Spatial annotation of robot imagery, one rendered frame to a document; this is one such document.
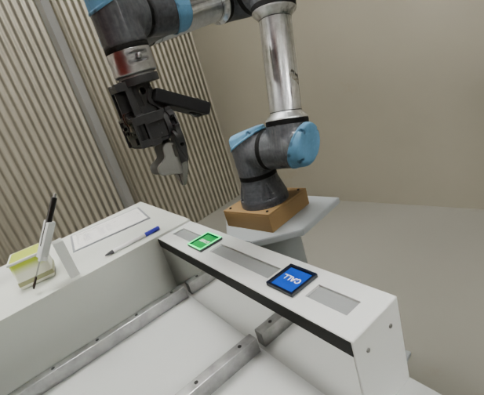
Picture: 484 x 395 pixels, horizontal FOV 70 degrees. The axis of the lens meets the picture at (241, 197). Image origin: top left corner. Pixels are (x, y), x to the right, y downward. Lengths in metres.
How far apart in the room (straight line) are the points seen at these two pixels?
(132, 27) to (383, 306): 0.55
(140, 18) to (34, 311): 0.59
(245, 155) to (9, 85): 2.17
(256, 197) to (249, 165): 0.10
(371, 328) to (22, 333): 0.66
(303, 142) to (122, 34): 0.49
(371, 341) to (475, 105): 2.18
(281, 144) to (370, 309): 0.55
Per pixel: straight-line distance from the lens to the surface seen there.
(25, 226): 2.88
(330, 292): 0.51
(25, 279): 0.90
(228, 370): 0.63
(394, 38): 2.59
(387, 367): 0.52
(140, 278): 0.87
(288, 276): 0.55
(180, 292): 0.84
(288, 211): 1.05
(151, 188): 3.22
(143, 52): 0.64
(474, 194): 2.74
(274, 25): 0.96
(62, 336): 0.87
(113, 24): 0.64
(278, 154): 0.92
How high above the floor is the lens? 1.27
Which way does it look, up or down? 19 degrees down
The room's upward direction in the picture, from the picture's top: 17 degrees counter-clockwise
